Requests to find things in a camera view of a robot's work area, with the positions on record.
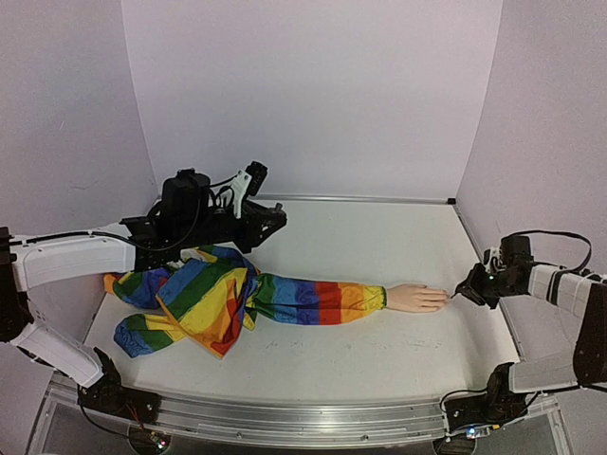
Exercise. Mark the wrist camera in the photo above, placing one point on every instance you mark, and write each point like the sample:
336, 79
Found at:
246, 183
492, 260

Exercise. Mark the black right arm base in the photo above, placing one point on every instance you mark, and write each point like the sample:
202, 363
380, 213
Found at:
495, 405

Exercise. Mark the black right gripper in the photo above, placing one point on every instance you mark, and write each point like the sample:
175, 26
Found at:
479, 282

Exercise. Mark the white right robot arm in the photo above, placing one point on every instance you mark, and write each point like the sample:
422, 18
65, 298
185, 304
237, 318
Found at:
575, 293

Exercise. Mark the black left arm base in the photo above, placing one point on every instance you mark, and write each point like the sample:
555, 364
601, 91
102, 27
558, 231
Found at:
109, 396

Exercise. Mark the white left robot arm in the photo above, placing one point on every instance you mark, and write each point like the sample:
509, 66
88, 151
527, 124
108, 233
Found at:
51, 284

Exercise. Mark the aluminium front rail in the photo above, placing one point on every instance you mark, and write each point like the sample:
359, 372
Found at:
285, 424

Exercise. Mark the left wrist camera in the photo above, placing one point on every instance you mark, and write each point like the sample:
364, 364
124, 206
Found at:
246, 183

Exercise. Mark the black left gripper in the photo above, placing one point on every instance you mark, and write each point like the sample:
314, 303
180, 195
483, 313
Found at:
259, 217

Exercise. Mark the rainbow striped jacket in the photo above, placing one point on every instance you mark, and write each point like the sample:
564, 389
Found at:
213, 293

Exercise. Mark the mannequin hand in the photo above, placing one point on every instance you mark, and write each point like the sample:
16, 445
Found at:
415, 298

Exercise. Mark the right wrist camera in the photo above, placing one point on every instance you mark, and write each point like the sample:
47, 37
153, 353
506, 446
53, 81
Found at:
492, 260

